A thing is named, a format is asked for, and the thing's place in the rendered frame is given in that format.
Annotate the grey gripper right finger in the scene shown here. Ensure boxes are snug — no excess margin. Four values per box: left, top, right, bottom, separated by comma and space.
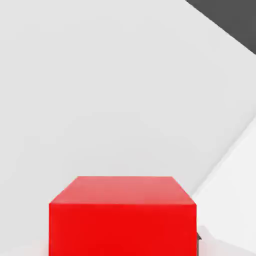
196, 225, 256, 256

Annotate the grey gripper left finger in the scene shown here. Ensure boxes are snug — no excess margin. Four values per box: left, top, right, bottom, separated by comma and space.
7, 233, 50, 256

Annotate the small red cube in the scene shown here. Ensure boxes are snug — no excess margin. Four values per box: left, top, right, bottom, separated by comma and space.
48, 175, 198, 256

